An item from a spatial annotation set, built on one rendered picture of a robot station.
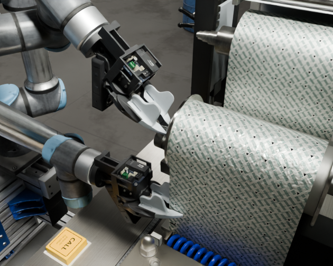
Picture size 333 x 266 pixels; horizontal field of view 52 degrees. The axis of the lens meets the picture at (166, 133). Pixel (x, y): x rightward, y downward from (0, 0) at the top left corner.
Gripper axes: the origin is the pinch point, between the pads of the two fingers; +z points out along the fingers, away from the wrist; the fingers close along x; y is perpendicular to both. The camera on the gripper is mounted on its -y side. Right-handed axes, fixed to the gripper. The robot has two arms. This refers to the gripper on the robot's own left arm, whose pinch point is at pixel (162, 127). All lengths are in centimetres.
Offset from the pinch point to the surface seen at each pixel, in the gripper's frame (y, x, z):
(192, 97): 7.5, 3.4, -0.7
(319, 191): 19.9, -3.2, 21.0
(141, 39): -230, 284, -80
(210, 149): 9.3, -3.6, 7.4
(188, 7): -184, 337, -72
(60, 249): -37.6, -16.0, 7.0
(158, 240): -12.8, -9.1, 16.9
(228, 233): -0.7, -4.3, 22.9
